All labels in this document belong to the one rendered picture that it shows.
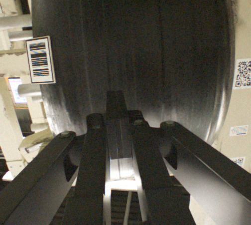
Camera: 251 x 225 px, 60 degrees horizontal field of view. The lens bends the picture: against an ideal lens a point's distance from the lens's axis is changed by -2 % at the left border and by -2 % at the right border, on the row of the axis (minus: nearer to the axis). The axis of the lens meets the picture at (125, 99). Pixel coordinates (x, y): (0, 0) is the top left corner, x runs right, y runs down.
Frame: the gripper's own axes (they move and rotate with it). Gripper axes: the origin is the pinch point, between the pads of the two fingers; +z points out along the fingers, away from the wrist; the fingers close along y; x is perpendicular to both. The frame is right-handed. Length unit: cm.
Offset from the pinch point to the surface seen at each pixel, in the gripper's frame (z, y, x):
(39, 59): 13.1, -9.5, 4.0
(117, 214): 623, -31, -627
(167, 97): 11.4, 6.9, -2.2
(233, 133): 35, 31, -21
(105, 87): 11.2, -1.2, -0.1
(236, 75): 32.4, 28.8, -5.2
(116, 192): 721, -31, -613
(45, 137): 78, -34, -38
